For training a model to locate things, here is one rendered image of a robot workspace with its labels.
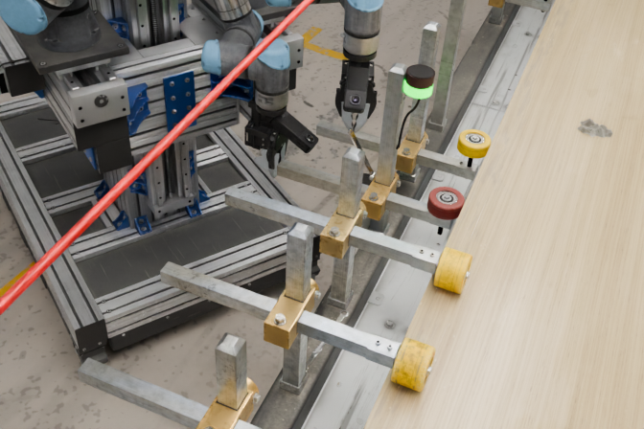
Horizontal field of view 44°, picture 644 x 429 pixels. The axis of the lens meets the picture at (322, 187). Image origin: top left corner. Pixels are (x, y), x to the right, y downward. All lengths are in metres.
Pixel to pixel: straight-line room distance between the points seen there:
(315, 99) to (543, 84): 1.65
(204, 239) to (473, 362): 1.38
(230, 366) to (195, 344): 1.42
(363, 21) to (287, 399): 0.77
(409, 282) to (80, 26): 1.01
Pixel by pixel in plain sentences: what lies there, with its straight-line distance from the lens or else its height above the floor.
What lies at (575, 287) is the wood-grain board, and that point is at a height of 0.90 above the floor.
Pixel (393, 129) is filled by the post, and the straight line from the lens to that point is 1.76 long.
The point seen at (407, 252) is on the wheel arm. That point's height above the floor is 0.96.
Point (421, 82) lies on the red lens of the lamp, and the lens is 1.66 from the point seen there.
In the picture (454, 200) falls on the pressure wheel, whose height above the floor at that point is 0.91.
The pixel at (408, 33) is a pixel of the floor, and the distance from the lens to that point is 4.32.
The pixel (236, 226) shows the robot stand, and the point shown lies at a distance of 2.70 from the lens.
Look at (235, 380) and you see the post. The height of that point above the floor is 1.05.
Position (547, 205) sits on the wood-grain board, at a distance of 1.84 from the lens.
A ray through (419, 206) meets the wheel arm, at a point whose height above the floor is 0.86.
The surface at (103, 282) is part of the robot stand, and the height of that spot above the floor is 0.21.
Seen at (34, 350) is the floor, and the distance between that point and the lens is 2.71.
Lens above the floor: 2.04
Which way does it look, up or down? 40 degrees down
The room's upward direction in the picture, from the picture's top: 4 degrees clockwise
